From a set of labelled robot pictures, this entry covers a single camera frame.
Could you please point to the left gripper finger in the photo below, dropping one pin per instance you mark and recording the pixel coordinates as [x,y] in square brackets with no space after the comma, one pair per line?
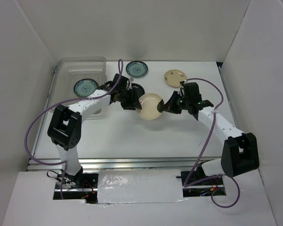
[128,107]
[136,101]

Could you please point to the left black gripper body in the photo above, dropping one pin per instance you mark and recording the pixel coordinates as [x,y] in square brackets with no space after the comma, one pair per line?
[125,95]

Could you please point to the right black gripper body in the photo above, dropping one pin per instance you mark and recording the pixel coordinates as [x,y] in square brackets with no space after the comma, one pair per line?
[183,101]

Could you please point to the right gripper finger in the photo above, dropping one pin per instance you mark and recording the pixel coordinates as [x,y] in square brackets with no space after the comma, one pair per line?
[173,99]
[169,108]

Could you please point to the black glossy plate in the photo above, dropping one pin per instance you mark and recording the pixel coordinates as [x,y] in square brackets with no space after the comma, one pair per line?
[138,90]

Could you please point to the cream plate black patch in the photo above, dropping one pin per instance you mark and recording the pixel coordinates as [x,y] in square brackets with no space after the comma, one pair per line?
[149,106]

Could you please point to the blue floral plate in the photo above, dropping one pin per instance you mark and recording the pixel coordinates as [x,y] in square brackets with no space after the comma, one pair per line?
[85,87]
[136,69]

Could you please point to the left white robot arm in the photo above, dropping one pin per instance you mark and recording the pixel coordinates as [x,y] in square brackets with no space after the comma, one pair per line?
[66,123]

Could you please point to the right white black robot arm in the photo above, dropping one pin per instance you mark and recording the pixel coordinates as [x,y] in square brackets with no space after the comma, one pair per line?
[240,150]

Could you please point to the clear plastic bin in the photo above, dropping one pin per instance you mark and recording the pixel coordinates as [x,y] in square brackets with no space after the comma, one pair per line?
[70,70]

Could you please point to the cream plate with floral marks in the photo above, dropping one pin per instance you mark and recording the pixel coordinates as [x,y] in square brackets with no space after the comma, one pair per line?
[174,77]

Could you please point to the white cover sheet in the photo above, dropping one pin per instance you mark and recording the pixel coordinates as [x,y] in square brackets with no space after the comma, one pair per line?
[139,186]

